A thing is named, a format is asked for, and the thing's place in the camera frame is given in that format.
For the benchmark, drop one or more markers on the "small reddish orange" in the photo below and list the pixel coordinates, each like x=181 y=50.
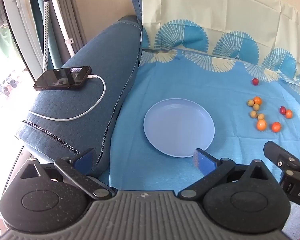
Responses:
x=276 y=127

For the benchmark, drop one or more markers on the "light blue plate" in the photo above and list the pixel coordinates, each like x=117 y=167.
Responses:
x=177 y=127

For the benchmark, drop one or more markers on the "red cherry tomato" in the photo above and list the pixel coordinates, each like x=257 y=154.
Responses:
x=255 y=81
x=282 y=110

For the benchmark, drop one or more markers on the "blue fan-print sheet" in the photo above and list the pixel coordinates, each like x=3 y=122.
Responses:
x=190 y=80

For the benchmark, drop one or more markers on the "white steamer pole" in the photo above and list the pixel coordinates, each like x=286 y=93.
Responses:
x=62 y=22

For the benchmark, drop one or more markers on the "tan longan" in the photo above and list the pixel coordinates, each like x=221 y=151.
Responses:
x=253 y=114
x=250 y=102
x=261 y=116
x=256 y=107

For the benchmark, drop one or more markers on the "white window frame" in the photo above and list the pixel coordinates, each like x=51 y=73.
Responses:
x=22 y=25

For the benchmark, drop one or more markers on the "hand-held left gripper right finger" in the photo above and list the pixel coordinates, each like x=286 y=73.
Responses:
x=204 y=160

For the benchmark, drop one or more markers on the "blue denim back cushion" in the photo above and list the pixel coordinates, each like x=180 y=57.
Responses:
x=133 y=2

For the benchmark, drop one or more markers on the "blue denim sofa armrest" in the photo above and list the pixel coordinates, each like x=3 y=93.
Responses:
x=90 y=55

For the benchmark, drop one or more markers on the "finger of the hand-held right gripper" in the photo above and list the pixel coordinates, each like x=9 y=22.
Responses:
x=277 y=153

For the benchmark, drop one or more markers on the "grey curtain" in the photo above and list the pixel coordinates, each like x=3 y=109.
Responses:
x=70 y=5

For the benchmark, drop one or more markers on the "black smartphone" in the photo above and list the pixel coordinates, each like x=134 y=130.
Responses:
x=62 y=78

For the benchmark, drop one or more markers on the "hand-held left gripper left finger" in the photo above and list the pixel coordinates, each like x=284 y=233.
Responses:
x=85 y=158

